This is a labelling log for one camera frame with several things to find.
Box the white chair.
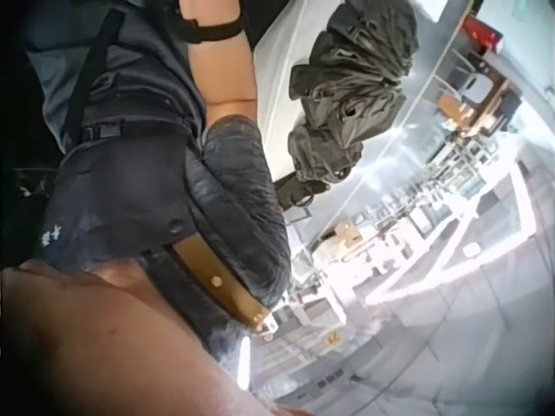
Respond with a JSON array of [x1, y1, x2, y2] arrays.
[[458, 68, 500, 106]]

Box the rows of desks with equipment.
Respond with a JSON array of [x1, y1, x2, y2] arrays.
[[277, 125, 528, 348]]

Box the black wrist band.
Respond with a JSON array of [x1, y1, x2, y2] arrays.
[[179, 5, 245, 45]]

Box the person's right hand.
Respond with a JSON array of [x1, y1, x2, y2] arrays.
[[179, 0, 238, 21]]

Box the brown wooden chair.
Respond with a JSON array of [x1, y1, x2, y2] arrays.
[[436, 92, 477, 132]]

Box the red box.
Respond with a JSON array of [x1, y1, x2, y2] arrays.
[[460, 11, 505, 55]]

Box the brown cardboard box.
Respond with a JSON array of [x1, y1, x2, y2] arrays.
[[332, 219, 362, 250]]

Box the dark grey crumpled garment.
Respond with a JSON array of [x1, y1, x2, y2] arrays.
[[287, 3, 421, 184]]

